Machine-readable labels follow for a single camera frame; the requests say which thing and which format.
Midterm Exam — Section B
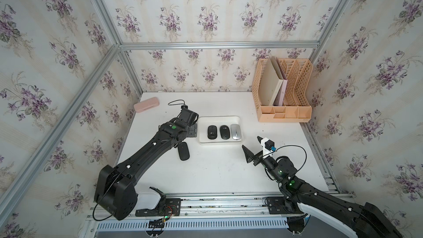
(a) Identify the pink folder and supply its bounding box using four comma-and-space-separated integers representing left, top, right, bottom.
273, 59, 288, 106

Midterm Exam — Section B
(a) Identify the pink pencil case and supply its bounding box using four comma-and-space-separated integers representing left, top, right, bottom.
133, 97, 160, 113

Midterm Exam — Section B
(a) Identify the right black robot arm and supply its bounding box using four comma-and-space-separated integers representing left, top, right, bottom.
242, 145, 403, 238

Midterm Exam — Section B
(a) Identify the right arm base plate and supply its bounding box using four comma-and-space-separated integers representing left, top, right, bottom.
264, 196, 308, 216

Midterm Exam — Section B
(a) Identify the orange plastic file organizer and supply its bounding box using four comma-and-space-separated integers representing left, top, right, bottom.
252, 58, 313, 123

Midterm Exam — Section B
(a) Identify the left camera cable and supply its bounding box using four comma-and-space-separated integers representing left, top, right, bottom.
167, 99, 187, 110

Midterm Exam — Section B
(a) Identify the right camera cable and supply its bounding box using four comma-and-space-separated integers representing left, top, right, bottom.
272, 144, 308, 174

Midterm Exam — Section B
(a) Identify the black mouse with logo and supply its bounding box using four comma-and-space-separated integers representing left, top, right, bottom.
207, 125, 218, 140

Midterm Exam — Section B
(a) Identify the camera cable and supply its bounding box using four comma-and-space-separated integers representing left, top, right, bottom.
167, 99, 187, 110
272, 144, 308, 174

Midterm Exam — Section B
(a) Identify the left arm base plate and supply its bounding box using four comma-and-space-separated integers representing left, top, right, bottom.
134, 187, 182, 217

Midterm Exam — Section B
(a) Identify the silver mouse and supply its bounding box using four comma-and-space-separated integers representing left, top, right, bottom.
230, 124, 242, 141

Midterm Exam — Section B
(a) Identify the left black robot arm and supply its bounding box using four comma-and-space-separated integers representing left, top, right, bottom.
94, 106, 199, 220

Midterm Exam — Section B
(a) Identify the aluminium front rail frame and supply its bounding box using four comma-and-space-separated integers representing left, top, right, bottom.
78, 192, 374, 238

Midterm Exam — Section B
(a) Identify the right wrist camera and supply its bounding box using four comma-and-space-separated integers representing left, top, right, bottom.
257, 136, 276, 158

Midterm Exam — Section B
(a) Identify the black oval mouse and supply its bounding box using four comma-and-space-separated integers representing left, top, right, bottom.
219, 125, 231, 140

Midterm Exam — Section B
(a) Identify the white plastic storage tray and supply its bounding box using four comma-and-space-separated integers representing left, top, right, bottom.
197, 116, 244, 145

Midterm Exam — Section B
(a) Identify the beige folder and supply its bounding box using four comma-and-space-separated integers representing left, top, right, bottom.
258, 56, 282, 106

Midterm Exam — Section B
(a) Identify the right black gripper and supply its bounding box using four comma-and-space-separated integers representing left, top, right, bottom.
242, 136, 283, 185

